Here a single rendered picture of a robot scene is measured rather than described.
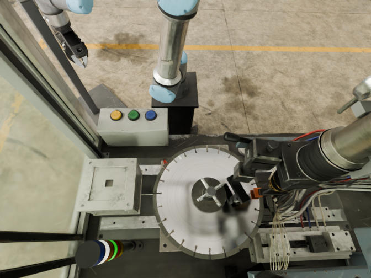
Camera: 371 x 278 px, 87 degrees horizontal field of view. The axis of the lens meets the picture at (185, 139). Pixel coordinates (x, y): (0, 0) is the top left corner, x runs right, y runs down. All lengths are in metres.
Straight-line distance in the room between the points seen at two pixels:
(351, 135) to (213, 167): 0.43
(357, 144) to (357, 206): 0.80
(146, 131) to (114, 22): 2.33
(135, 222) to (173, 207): 0.24
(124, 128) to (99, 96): 1.35
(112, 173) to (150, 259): 0.34
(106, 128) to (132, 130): 0.10
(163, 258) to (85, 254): 0.43
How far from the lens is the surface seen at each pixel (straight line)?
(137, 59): 2.44
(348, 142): 0.36
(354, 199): 1.15
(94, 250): 0.46
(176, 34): 0.68
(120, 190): 0.73
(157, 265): 0.85
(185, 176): 0.66
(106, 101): 2.09
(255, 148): 0.40
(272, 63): 2.64
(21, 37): 0.61
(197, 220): 0.64
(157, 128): 0.80
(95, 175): 0.77
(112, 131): 0.83
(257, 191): 0.68
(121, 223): 0.86
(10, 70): 0.52
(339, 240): 0.88
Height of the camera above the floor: 1.59
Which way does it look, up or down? 63 degrees down
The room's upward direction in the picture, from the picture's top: 6 degrees clockwise
